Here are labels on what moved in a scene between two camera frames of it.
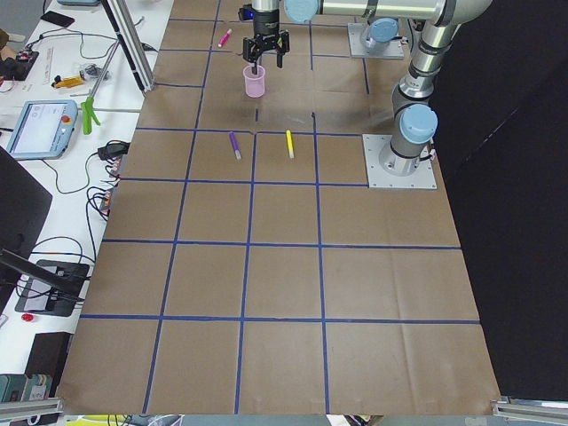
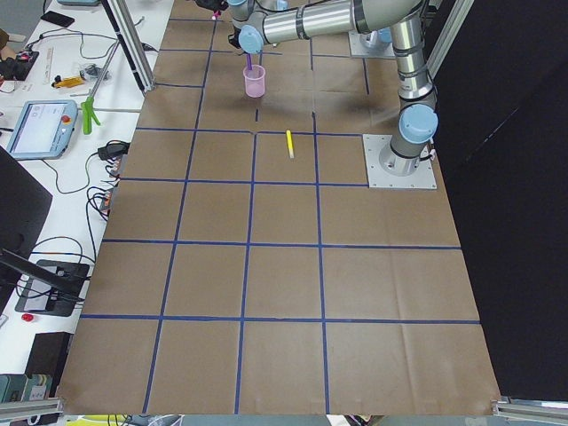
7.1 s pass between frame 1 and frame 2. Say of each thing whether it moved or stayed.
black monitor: stayed
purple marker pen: moved
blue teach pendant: stayed
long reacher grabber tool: stayed
